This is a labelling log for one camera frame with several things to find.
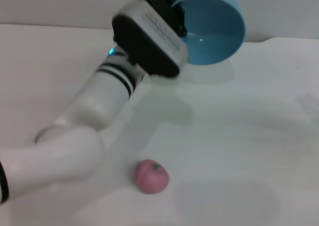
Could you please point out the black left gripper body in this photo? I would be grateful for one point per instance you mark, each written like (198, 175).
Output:
(164, 4)

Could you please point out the blue bowl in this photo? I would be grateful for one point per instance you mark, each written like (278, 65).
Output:
(216, 32)

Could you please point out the pink toy peach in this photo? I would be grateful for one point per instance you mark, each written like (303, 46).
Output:
(152, 177)

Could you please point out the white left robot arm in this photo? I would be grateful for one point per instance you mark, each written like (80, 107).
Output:
(74, 136)

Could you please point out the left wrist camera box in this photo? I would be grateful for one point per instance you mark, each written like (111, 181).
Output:
(147, 41)

